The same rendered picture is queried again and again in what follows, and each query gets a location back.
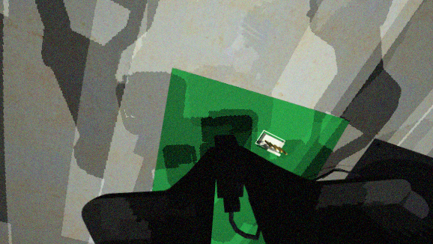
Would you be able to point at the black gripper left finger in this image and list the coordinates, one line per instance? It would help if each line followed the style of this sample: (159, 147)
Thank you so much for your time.
(185, 209)

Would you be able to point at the black square panel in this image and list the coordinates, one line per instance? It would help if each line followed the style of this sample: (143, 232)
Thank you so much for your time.
(383, 159)

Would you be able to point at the green circuit board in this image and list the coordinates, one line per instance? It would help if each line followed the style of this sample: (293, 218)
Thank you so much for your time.
(295, 138)

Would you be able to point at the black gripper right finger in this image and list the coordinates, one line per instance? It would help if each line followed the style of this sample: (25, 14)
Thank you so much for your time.
(290, 209)

